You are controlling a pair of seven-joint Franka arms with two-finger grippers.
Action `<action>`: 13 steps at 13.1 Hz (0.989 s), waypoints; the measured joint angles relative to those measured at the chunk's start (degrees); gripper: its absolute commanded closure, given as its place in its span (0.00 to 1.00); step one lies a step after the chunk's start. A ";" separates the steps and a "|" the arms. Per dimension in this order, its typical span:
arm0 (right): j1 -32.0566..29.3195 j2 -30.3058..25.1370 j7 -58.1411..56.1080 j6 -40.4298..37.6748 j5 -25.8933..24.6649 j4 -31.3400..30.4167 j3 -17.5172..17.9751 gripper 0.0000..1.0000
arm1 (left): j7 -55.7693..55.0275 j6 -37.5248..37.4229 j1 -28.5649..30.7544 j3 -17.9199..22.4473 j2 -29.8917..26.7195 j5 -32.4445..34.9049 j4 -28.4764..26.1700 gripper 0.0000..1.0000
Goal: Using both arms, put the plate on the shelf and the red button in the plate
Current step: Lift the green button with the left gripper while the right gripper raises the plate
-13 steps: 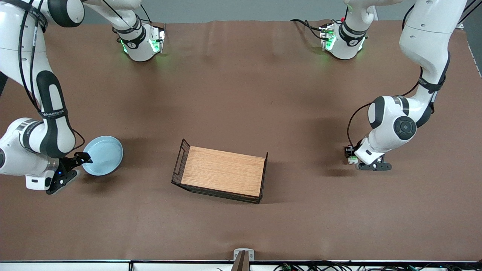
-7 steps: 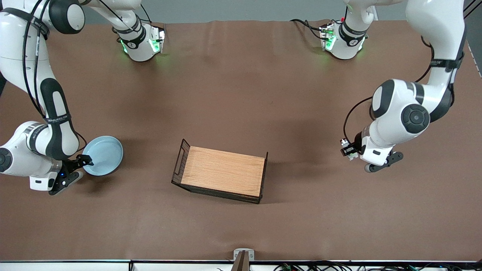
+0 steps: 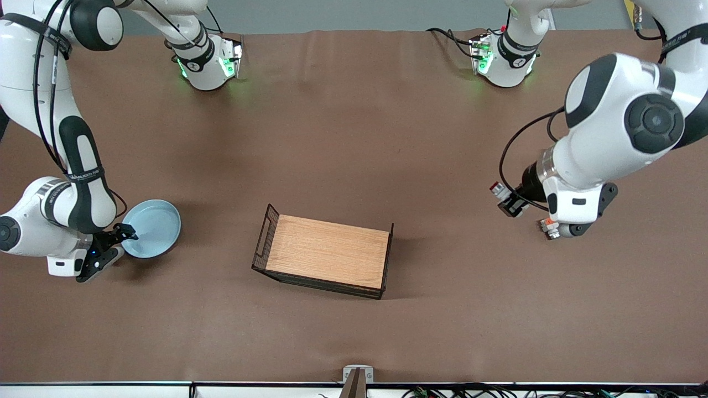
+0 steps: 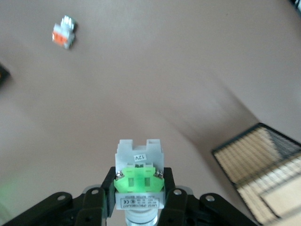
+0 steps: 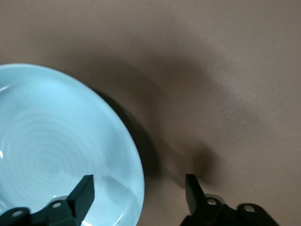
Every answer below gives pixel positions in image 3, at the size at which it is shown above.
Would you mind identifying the black right arm gripper cable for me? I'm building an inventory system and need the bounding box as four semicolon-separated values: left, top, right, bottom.
32;0;72;173

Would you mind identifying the black arm gripper cable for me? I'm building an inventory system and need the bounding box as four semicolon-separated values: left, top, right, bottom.
499;107;566;213
32;0;72;173

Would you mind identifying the black cable at arm base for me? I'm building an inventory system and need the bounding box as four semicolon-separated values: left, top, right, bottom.
426;27;476;59

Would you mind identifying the black cable tangle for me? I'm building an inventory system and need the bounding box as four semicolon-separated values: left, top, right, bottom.
401;383;708;398

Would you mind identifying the white table edge rail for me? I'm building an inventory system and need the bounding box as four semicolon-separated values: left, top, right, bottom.
0;381;708;398

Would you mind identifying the light blue plate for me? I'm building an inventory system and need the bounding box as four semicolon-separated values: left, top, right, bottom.
121;200;181;259

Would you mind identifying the brown tapered pole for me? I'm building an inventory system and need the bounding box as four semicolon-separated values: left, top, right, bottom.
339;369;367;398

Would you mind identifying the grey metal bracket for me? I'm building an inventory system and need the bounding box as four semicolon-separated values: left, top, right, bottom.
342;365;374;384

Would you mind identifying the black left arm gripper cable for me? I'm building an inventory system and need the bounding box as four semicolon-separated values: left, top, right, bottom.
499;107;566;213

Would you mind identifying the black wire tray wooden base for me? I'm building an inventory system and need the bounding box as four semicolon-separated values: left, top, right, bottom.
252;204;394;300

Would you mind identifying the brown table cover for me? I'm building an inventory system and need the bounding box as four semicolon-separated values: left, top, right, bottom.
0;28;708;385

